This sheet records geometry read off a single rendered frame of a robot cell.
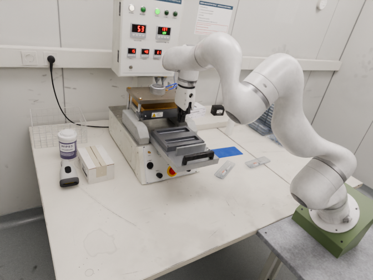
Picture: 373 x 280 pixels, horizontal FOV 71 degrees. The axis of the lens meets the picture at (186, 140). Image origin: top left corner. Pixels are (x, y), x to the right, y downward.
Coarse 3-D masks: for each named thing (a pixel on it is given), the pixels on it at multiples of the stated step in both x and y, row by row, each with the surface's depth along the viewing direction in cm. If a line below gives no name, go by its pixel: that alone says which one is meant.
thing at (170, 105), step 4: (132, 100) 141; (136, 104) 137; (144, 104) 133; (148, 104) 134; (152, 104) 135; (156, 104) 136; (160, 104) 137; (164, 104) 138; (168, 104) 139; (172, 104) 140; (144, 108) 129; (148, 108) 130; (152, 108) 131; (156, 108) 132; (160, 108) 133; (164, 108) 134; (168, 108) 135
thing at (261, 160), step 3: (264, 156) 166; (255, 159) 161; (258, 159) 161; (261, 159) 162; (264, 159) 162; (267, 159) 163; (246, 162) 156; (249, 162) 157; (252, 162) 157; (255, 162) 158; (258, 162) 158; (261, 162) 159; (264, 162) 160; (249, 165) 154; (252, 165) 154; (255, 165) 155
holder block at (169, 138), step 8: (168, 128) 129; (176, 128) 130; (184, 128) 133; (160, 136) 121; (168, 136) 122; (176, 136) 123; (184, 136) 125; (192, 136) 126; (160, 144) 118; (168, 144) 115; (176, 144) 116; (184, 144) 118; (192, 144) 120
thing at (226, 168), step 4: (224, 164) 150; (228, 164) 151; (232, 164) 151; (220, 168) 146; (224, 168) 147; (228, 168) 147; (216, 172) 142; (220, 172) 143; (224, 172) 143; (220, 176) 140; (224, 176) 140
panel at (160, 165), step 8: (152, 144) 127; (144, 152) 125; (152, 152) 127; (144, 160) 125; (152, 160) 128; (160, 160) 130; (144, 168) 126; (152, 168) 128; (160, 168) 130; (168, 168) 132; (152, 176) 128; (168, 176) 133; (176, 176) 135
